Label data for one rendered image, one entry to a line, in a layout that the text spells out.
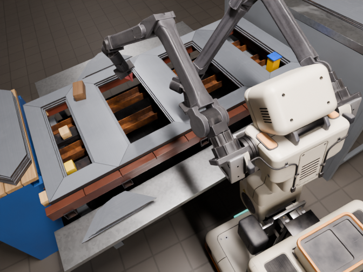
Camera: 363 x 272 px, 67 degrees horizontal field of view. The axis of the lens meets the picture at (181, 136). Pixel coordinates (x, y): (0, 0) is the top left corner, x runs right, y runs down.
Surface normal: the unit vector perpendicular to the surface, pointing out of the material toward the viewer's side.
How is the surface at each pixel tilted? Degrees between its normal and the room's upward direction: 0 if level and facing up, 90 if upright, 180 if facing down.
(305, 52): 49
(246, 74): 0
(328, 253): 0
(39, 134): 0
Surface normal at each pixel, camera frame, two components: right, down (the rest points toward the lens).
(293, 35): -0.54, 0.24
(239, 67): -0.11, -0.61
